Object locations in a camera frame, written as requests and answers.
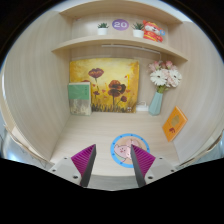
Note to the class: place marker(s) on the pink computer mouse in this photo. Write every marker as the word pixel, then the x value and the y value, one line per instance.
pixel 128 148

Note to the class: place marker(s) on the white light bar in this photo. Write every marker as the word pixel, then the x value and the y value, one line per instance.
pixel 130 47

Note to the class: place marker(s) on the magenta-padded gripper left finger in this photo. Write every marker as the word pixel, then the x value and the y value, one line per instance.
pixel 83 160

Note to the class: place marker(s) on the orange book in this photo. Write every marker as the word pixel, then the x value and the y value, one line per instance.
pixel 174 123

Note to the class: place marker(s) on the green and beige book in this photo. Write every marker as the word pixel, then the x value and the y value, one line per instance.
pixel 80 98

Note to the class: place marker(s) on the teal faceted vase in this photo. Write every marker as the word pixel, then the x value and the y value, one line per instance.
pixel 155 104

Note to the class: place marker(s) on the pink and white flower bouquet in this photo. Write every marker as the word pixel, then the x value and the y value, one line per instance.
pixel 165 76

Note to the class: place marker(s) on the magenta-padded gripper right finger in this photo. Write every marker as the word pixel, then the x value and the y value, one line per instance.
pixel 144 160

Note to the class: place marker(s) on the round blue-rimmed cartoon mouse pad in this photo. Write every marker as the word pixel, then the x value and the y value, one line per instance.
pixel 115 160

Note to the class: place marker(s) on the yellow poppy flower painting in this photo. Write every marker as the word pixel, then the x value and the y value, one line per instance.
pixel 106 73

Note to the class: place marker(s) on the wooden shelf unit with decorations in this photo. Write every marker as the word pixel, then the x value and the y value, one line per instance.
pixel 120 40

